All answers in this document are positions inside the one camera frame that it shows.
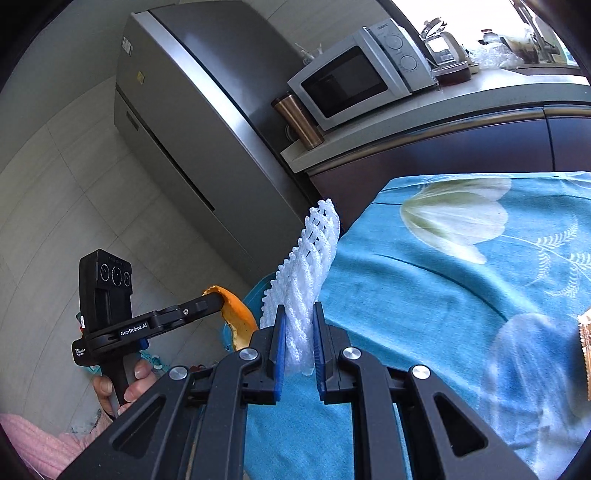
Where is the clear plastic bag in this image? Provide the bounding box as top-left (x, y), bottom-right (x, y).
top-left (468, 34), bottom-right (522, 70)

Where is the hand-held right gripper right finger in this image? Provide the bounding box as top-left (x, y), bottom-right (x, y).
top-left (311, 300), bottom-right (541, 480)

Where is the metal kitchen faucet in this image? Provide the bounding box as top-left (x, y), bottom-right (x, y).
top-left (522, 0), bottom-right (561, 63)

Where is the white microwave oven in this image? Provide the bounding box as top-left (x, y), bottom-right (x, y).
top-left (287, 21), bottom-right (437, 131)

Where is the copper tumbler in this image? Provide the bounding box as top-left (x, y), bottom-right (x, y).
top-left (271, 91), bottom-right (324, 150)

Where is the silver refrigerator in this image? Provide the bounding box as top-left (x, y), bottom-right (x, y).
top-left (113, 0), bottom-right (319, 291)

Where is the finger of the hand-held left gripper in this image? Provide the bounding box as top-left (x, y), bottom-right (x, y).
top-left (141, 294), bottom-right (225, 330)

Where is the clear electric kettle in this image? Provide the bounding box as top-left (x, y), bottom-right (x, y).
top-left (418, 16), bottom-right (472, 86)

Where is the blue floral tablecloth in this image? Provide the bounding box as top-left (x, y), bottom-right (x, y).
top-left (245, 172), bottom-right (591, 480)

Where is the white kitchen countertop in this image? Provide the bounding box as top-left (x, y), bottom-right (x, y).
top-left (280, 69), bottom-right (591, 174)

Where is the orange peel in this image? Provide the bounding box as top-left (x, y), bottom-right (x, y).
top-left (202, 285), bottom-right (259, 354)

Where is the orange snack wrapper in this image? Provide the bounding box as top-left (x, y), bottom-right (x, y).
top-left (575, 307), bottom-right (591, 402)

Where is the person's left forearm pink sleeve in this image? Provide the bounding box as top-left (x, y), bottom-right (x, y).
top-left (0, 411), bottom-right (116, 480)

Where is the person's left hand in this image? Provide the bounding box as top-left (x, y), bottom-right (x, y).
top-left (92, 357), bottom-right (160, 418)

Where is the dark kitchen cabinet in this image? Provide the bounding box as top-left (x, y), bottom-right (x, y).
top-left (307, 104), bottom-right (591, 241)

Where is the white foam fruit net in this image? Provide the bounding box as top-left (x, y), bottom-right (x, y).
top-left (260, 198), bottom-right (342, 377)

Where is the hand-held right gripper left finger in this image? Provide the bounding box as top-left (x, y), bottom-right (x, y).
top-left (58, 305), bottom-right (287, 480)

